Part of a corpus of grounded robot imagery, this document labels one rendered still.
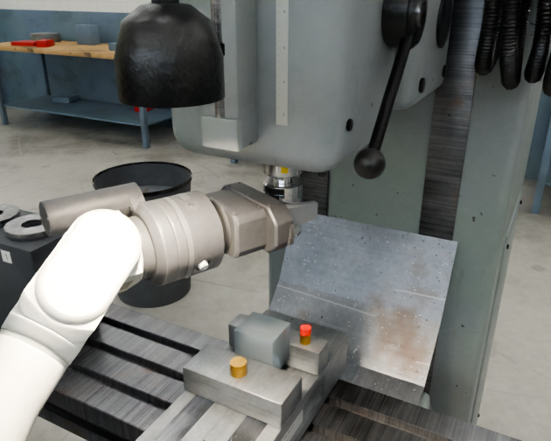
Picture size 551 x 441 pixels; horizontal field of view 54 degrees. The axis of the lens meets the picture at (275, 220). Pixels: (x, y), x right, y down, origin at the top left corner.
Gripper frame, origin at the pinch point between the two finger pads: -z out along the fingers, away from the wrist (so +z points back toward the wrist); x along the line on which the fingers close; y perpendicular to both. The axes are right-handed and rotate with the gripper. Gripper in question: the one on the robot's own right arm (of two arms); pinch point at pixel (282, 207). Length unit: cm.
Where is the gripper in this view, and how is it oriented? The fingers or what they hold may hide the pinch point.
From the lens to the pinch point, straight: 65.1
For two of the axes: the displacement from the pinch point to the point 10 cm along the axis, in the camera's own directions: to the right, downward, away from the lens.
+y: -0.1, 9.2, 4.0
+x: -6.0, -3.2, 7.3
